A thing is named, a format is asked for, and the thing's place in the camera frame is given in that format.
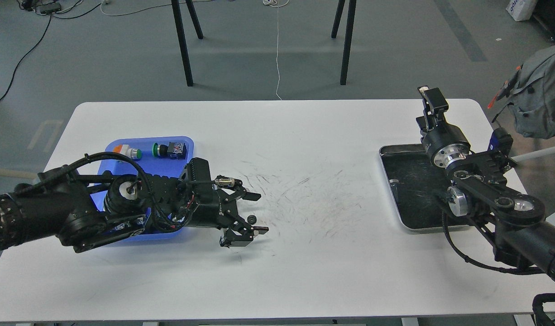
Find black power strip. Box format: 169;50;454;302
34;1;62;15

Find grey backpack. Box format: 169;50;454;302
487;45;555;139

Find metal tray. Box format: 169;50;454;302
379;144;451;234

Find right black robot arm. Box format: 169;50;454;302
416;86;555;282

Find green push button switch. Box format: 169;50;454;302
151;142;188;160

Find blue plastic tray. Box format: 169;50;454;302
91;136;194;242

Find orange push button switch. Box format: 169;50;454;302
112;144;143;161

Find white hanging cord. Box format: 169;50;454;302
262;0;291;101

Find right black stand legs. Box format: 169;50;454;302
330;0;358;86

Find small black gear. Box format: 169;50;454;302
247;214;257;225

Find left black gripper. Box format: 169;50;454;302
182;184;269;248

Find black floor cable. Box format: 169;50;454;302
0;0;104;110

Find left black stand legs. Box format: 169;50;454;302
170;0;204;87

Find black stand legs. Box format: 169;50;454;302
170;0;204;87
330;0;358;86

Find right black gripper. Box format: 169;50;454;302
416;86;470;168

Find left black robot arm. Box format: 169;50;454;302
0;151;269;253

